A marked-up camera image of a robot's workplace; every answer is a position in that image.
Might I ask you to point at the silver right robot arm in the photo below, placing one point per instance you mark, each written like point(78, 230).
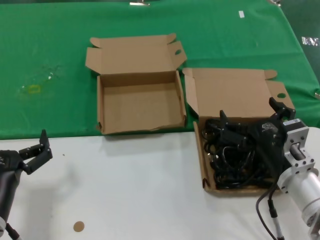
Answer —
point(307, 185)

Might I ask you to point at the green table cloth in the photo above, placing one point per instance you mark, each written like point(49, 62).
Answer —
point(50, 37)

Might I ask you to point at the yellow tape square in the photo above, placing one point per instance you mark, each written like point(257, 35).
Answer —
point(29, 89)

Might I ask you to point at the cardboard box, round flap hole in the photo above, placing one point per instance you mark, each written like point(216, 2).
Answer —
point(230, 95)

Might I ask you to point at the cardboard box, oval flap hole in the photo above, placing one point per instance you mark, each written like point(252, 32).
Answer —
point(140, 105)

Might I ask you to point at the metal cloth clip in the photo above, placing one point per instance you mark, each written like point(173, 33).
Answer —
point(317, 95)
point(140, 3)

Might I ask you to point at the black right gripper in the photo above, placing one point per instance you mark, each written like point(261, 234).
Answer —
point(268, 135)

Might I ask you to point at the brown cardboard disc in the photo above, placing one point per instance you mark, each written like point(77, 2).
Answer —
point(78, 226)

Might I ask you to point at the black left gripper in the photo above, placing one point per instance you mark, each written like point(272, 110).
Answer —
point(10, 161)

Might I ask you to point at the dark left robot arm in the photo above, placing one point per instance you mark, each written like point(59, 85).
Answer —
point(7, 192)

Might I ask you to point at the white tape piece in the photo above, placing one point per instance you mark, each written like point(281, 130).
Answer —
point(241, 14)

